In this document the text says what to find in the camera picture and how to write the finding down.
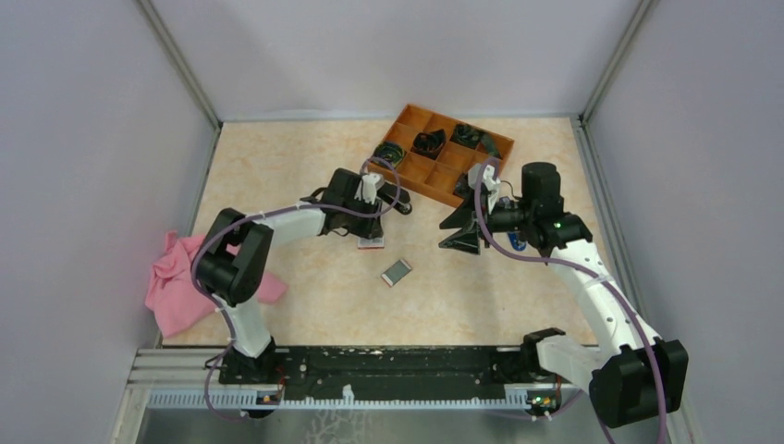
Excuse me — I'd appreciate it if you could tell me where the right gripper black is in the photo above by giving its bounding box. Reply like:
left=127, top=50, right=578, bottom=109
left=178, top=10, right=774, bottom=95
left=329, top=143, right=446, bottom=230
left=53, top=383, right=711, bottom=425
left=439, top=186, right=534, bottom=253

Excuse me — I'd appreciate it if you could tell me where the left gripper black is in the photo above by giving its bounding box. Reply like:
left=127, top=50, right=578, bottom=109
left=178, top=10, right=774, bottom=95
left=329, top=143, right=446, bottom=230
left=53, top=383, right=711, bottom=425
left=342, top=192, right=384, bottom=240

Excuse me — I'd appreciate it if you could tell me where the tray of staple strips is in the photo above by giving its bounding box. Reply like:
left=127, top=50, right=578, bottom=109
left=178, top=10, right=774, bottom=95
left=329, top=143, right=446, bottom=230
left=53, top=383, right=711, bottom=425
left=380, top=259, right=412, bottom=288

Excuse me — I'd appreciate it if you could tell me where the red white staple box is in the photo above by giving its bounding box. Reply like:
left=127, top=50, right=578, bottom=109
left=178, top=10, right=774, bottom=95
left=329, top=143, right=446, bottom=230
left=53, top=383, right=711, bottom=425
left=357, top=238, right=386, bottom=250

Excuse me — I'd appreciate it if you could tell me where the blue stapler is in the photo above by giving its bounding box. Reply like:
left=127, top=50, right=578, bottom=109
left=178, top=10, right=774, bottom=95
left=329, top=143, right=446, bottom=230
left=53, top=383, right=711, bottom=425
left=508, top=233, right=527, bottom=252

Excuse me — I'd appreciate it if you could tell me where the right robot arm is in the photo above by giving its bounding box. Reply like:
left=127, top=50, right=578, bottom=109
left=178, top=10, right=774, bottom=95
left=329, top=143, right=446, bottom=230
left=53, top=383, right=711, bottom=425
left=439, top=157, right=689, bottom=429

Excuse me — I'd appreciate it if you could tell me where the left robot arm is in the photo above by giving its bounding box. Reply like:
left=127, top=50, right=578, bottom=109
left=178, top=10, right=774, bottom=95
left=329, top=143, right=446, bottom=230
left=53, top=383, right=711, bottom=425
left=191, top=168, right=402, bottom=383

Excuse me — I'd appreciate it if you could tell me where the black coiled item lower right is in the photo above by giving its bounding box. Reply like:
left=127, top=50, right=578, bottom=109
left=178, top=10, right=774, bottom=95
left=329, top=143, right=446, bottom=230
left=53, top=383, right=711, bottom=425
left=453, top=173, right=475, bottom=199

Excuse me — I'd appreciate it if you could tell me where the black coiled item blue-green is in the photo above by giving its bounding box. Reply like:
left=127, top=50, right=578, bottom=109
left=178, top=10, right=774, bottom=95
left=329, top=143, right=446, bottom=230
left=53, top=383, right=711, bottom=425
left=371, top=141, right=406, bottom=169

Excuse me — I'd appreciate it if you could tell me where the orange compartment tray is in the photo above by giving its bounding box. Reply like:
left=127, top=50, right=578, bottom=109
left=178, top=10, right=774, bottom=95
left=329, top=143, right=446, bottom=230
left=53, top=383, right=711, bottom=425
left=370, top=104, right=515, bottom=207

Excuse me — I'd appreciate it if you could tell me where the dark green flat item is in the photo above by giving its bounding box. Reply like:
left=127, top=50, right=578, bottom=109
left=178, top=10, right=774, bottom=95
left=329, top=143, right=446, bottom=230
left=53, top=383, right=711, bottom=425
left=481, top=133, right=503, bottom=159

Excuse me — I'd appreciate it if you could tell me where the black coiled item centre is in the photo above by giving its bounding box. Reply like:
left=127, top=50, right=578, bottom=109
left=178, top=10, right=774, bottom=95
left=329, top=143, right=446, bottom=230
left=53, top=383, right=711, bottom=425
left=411, top=129, right=447, bottom=160

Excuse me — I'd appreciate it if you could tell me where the black coiled item upper right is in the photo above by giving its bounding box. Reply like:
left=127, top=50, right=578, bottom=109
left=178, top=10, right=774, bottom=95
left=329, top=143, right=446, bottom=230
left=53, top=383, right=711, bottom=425
left=450, top=123, right=485, bottom=149

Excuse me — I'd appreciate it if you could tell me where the pink cloth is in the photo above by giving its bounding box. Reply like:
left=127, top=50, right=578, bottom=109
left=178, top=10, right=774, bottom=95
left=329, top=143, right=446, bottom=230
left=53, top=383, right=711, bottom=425
left=144, top=229, right=289, bottom=339

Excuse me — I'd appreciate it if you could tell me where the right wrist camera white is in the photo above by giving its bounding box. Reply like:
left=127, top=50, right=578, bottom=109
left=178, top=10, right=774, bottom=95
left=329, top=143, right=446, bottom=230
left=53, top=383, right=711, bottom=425
left=467, top=164, right=501, bottom=212

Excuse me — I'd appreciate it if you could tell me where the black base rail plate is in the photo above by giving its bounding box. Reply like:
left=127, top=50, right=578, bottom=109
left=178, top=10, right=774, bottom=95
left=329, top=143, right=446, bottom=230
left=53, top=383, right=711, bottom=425
left=217, top=344, right=561, bottom=406

